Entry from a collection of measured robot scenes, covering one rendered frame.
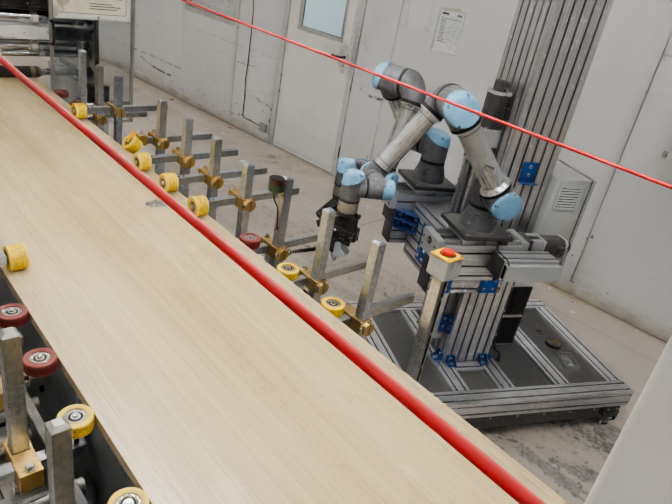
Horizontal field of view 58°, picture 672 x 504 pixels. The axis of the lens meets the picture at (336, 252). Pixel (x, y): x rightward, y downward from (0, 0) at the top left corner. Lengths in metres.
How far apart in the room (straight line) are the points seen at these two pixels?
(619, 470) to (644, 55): 3.97
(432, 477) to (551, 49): 1.69
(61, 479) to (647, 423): 1.04
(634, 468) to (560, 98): 2.29
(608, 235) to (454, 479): 3.18
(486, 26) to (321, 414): 3.66
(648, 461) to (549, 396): 2.69
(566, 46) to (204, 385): 1.83
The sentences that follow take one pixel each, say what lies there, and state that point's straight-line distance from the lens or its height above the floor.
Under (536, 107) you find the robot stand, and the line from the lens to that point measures 2.60.
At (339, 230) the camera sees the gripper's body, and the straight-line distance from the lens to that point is 2.19.
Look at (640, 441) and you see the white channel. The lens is 0.42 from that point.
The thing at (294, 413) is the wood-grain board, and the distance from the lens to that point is 1.56.
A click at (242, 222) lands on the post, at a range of 2.53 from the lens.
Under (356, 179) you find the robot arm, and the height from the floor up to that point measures 1.24.
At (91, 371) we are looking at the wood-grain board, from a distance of 1.66.
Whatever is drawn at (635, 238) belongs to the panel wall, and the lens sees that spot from 4.44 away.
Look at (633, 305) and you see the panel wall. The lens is 4.57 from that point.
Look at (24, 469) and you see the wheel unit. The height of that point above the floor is 0.84.
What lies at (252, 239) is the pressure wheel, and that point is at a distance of 2.31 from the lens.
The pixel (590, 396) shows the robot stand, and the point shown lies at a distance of 3.26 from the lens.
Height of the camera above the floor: 1.95
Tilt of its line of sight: 27 degrees down
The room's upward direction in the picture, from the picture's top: 11 degrees clockwise
